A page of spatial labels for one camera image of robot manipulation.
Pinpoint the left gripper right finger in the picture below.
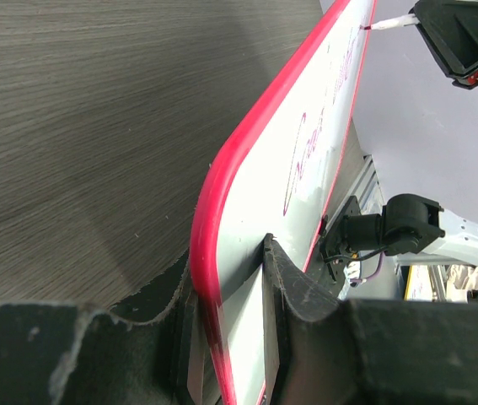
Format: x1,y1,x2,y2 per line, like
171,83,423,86
262,235,478,404

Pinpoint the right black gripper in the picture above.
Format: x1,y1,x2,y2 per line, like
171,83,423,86
411,1,478,89

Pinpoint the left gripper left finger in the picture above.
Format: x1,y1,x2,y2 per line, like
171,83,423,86
0,257,199,404

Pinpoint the pink capped whiteboard marker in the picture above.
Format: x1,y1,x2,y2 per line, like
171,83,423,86
361,13,420,30

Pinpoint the pink framed whiteboard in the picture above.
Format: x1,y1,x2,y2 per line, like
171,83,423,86
190,1,375,404

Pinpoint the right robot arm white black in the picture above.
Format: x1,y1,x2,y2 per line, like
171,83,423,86
321,1,478,266

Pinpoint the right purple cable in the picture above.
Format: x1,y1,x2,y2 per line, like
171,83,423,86
350,255,385,288

